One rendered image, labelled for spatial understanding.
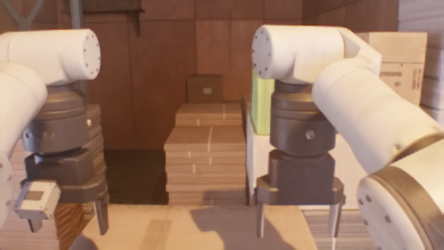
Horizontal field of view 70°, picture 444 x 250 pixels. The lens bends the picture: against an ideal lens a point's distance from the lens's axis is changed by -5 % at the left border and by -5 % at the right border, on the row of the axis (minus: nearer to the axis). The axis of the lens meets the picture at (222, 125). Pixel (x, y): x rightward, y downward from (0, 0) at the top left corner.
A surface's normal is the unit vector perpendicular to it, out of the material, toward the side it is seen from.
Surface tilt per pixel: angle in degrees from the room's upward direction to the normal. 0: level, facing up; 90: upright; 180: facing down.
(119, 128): 90
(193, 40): 90
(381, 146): 72
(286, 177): 90
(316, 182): 90
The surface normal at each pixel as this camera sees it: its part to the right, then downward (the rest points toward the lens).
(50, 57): 0.00, 0.24
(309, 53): 0.29, 0.22
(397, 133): -0.55, -0.53
